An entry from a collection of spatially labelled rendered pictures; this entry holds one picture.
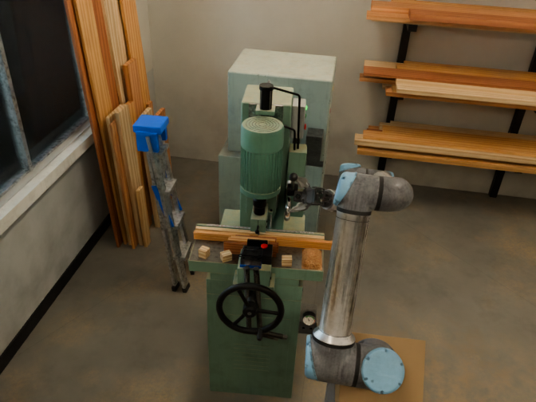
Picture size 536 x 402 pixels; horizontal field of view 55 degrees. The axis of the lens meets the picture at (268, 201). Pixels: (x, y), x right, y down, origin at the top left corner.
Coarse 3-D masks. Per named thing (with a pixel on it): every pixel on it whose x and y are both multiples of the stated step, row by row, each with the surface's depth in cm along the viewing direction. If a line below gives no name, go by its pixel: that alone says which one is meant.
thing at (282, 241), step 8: (200, 232) 239; (208, 232) 239; (216, 232) 239; (224, 232) 240; (216, 240) 240; (224, 240) 240; (280, 240) 237; (288, 240) 237; (296, 240) 237; (304, 240) 237; (312, 240) 237; (320, 240) 237; (320, 248) 238; (328, 248) 238
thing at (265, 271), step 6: (240, 252) 225; (240, 258) 221; (264, 264) 218; (240, 270) 216; (252, 270) 216; (264, 270) 215; (270, 270) 221; (240, 276) 218; (252, 276) 217; (264, 276) 217; (240, 282) 220; (252, 282) 219; (264, 282) 219
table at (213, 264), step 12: (204, 240) 240; (192, 252) 233; (216, 252) 233; (288, 252) 235; (300, 252) 236; (192, 264) 229; (204, 264) 228; (216, 264) 228; (228, 264) 227; (276, 264) 228; (300, 264) 229; (276, 276) 229; (288, 276) 228; (300, 276) 228; (312, 276) 227
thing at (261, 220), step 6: (252, 210) 233; (252, 216) 229; (258, 216) 229; (264, 216) 229; (252, 222) 228; (258, 222) 228; (264, 222) 227; (252, 228) 230; (258, 228) 229; (264, 228) 229
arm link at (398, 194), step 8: (368, 168) 226; (384, 176) 170; (392, 176) 222; (384, 184) 166; (392, 184) 166; (400, 184) 168; (408, 184) 172; (384, 192) 165; (392, 192) 165; (400, 192) 167; (408, 192) 169; (384, 200) 165; (392, 200) 166; (400, 200) 167; (408, 200) 170; (384, 208) 167; (392, 208) 168; (400, 208) 170
